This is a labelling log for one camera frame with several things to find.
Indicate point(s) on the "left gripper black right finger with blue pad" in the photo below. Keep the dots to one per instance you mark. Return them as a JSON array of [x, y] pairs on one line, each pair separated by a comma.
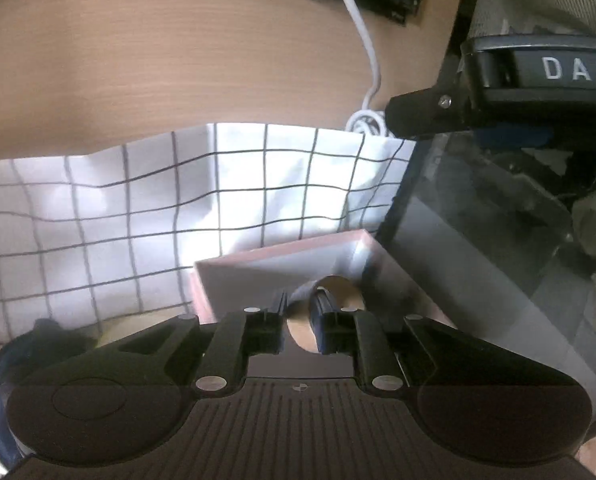
[[359, 334]]

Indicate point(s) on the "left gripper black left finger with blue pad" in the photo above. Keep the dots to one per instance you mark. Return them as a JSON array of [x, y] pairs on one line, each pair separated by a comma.
[[240, 335]]

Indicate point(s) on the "pink cardboard box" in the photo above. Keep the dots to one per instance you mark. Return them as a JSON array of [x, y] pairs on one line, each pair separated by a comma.
[[351, 264]]

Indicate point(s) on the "black framed glass panel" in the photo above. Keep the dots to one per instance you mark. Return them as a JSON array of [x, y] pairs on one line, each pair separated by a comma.
[[499, 226]]

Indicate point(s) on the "white black grid tablecloth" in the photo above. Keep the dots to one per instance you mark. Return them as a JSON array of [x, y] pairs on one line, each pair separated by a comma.
[[85, 239]]

